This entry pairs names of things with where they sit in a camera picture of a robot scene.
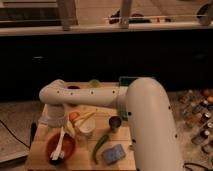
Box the dark metal cup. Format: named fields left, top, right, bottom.
left=109, top=116, right=122, bottom=133

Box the green round fruit toy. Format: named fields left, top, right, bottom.
left=88, top=79, right=100, bottom=88

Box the yellow banana toy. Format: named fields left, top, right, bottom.
left=67, top=112, right=94, bottom=134

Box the white cup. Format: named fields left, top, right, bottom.
left=77, top=118, right=96, bottom=137

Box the green tray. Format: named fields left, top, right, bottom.
left=119, top=76, right=136, bottom=121

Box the white brush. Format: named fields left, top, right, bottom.
left=50, top=128, right=65, bottom=161

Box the red bowl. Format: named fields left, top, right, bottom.
left=46, top=133, right=76, bottom=165

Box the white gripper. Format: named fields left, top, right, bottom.
left=39, top=115, right=67, bottom=128

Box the blue sponge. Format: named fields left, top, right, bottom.
left=102, top=144, right=126, bottom=165

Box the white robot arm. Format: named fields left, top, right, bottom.
left=39, top=77, right=185, bottom=171

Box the black cable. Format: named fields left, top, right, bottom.
left=0, top=119, right=38, bottom=150

